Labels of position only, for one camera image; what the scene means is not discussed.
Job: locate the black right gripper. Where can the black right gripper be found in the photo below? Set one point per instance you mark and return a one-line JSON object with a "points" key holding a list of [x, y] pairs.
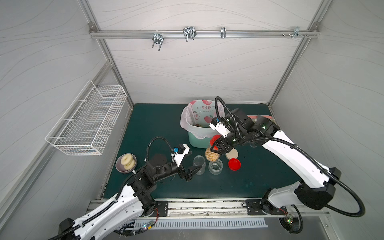
{"points": [[223, 145]]}

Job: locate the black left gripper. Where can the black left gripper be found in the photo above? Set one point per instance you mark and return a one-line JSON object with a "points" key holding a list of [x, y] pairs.
{"points": [[181, 172]]}

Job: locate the beige jar lid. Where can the beige jar lid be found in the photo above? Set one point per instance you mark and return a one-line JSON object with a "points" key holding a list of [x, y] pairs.
{"points": [[233, 154]]}

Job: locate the glass peanut jar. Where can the glass peanut jar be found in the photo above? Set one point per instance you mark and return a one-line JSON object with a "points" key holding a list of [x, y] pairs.
{"points": [[216, 167]]}

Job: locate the red jar lid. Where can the red jar lid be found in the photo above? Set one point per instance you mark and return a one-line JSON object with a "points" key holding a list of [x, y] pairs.
{"points": [[234, 164]]}

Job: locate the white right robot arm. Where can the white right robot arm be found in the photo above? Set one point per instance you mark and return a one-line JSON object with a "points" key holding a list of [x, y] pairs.
{"points": [[316, 187]]}

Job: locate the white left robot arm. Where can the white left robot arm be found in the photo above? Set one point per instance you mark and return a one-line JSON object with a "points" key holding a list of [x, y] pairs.
{"points": [[133, 198]]}

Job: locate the pile of peanuts in bin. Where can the pile of peanuts in bin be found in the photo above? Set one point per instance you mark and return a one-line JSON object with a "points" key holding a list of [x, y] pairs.
{"points": [[201, 125]]}

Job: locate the mint green trash bin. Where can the mint green trash bin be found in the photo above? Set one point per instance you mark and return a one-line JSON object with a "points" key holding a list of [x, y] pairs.
{"points": [[199, 143]]}

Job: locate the pink white plastic bin bag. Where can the pink white plastic bin bag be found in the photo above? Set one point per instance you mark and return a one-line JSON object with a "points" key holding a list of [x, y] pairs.
{"points": [[199, 112]]}

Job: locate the pink plastic tray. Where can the pink plastic tray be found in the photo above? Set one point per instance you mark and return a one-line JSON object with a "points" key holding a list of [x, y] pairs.
{"points": [[254, 117]]}

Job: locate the grey bowl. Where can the grey bowl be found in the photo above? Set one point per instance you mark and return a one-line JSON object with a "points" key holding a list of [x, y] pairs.
{"points": [[119, 167]]}

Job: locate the metal hook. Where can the metal hook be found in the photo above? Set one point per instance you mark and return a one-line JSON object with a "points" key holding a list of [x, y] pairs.
{"points": [[158, 39], [223, 32], [296, 34], [189, 33]]}

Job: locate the aluminium crossbar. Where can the aluminium crossbar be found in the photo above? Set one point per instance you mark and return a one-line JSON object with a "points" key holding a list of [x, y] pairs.
{"points": [[201, 34]]}

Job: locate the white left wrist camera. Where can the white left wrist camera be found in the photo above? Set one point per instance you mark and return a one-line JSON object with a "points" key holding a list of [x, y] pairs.
{"points": [[178, 152]]}

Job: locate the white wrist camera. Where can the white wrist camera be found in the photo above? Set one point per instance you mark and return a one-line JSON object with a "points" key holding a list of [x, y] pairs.
{"points": [[217, 125], [178, 152]]}

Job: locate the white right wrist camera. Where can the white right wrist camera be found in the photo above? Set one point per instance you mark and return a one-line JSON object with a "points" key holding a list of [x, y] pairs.
{"points": [[217, 125]]}

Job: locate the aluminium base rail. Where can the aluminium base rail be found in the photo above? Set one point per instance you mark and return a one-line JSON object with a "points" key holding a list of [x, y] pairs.
{"points": [[228, 208]]}

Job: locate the white slotted cable duct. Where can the white slotted cable duct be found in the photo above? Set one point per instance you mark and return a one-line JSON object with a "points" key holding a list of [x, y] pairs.
{"points": [[215, 223]]}

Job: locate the white wire basket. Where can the white wire basket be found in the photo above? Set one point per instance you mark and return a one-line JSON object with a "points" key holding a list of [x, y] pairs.
{"points": [[85, 127]]}

